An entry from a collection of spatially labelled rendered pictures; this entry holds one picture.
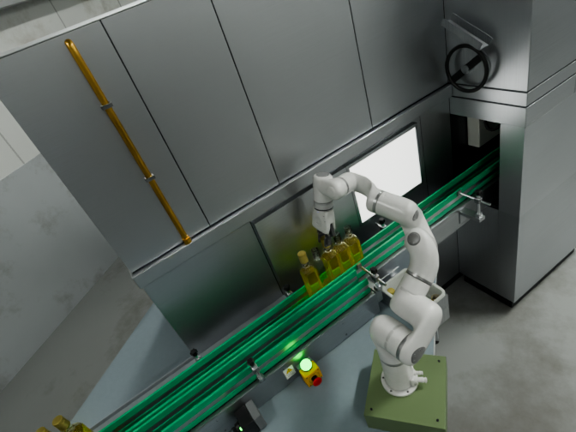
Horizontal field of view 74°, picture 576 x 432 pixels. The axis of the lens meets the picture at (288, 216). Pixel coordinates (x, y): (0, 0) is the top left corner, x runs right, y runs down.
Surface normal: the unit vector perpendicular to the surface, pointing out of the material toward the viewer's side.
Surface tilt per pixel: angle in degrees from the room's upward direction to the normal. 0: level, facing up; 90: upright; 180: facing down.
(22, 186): 90
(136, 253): 90
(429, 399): 1
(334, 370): 0
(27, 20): 90
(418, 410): 1
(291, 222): 90
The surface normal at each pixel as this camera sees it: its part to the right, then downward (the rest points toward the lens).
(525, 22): -0.81, 0.52
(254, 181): 0.51, 0.37
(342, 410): -0.29, -0.77
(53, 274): 0.91, -0.04
